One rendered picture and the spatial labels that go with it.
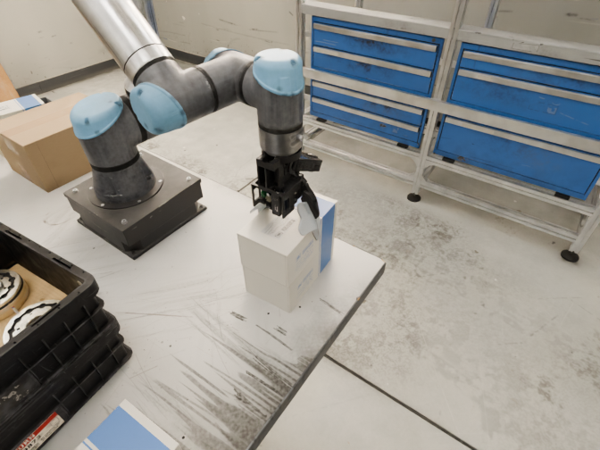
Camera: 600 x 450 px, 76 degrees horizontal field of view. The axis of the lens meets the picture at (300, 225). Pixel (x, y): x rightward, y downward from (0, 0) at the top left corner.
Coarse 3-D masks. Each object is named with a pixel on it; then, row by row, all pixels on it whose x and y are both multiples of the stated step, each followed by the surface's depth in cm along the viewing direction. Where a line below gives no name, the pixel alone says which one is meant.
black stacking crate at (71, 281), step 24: (0, 240) 73; (0, 264) 74; (24, 264) 75; (48, 264) 66; (72, 288) 67; (96, 312) 63; (48, 336) 57; (72, 336) 61; (96, 336) 65; (24, 360) 55; (48, 360) 59; (72, 360) 62; (0, 384) 53; (24, 384) 56; (0, 408) 54
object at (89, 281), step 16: (0, 224) 70; (16, 240) 67; (32, 240) 67; (48, 256) 64; (80, 272) 61; (80, 288) 59; (96, 288) 61; (64, 304) 57; (80, 304) 59; (48, 320) 55; (64, 320) 57; (16, 336) 53; (32, 336) 54; (0, 352) 51; (16, 352) 52; (0, 368) 51
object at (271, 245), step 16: (320, 208) 82; (336, 208) 85; (256, 224) 78; (272, 224) 78; (288, 224) 78; (240, 240) 76; (256, 240) 74; (272, 240) 74; (288, 240) 74; (304, 240) 76; (320, 240) 83; (240, 256) 80; (256, 256) 77; (272, 256) 74; (288, 256) 72; (304, 256) 79; (272, 272) 77; (288, 272) 74
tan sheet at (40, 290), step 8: (16, 264) 76; (24, 272) 75; (24, 280) 73; (32, 280) 73; (40, 280) 73; (32, 288) 72; (40, 288) 72; (48, 288) 72; (56, 288) 72; (32, 296) 70; (40, 296) 70; (48, 296) 70; (56, 296) 70; (64, 296) 70; (24, 304) 69; (8, 320) 67; (0, 328) 65; (0, 336) 64; (0, 344) 63
